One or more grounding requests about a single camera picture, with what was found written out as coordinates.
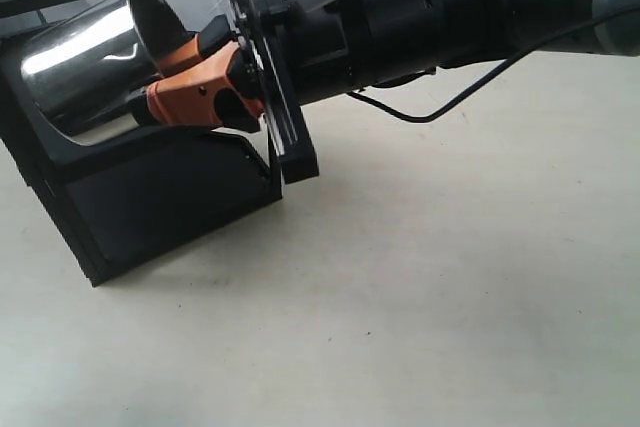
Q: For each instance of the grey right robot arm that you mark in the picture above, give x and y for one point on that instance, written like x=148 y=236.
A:
x=410 y=39

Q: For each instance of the stainless steel mug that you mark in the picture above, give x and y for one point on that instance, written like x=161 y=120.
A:
x=87 y=74

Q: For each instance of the black two-tier rack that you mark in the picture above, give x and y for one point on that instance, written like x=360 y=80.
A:
x=129 y=201

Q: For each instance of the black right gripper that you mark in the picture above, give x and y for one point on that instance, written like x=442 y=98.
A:
x=299 y=57

